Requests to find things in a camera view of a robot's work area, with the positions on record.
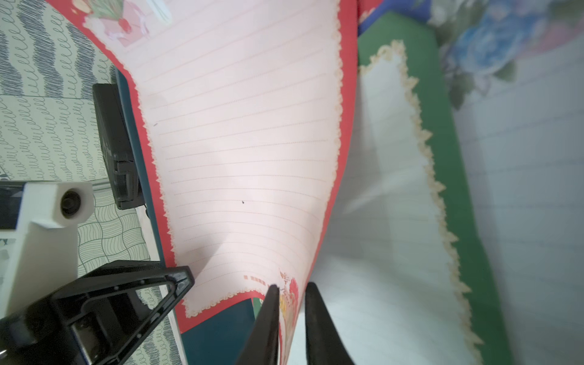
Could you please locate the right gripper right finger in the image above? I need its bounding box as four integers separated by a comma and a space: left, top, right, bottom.
305, 282, 354, 365

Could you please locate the red bordered stationery paper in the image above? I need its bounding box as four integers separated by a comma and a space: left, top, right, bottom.
53, 1, 358, 363

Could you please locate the green bordered scalloped stationery paper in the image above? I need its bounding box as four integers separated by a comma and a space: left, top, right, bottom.
289, 12, 514, 364

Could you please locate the teal plastic storage box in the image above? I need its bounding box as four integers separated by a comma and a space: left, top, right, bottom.
115, 69, 255, 364

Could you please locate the black plastic tool case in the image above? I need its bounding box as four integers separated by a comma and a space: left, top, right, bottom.
92, 84, 144, 210

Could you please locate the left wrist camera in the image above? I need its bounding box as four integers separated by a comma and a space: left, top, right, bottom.
1, 181, 94, 317

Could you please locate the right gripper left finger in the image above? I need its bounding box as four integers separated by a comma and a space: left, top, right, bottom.
236, 284, 280, 365

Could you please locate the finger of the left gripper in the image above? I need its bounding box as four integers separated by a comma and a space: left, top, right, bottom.
1, 260, 195, 364

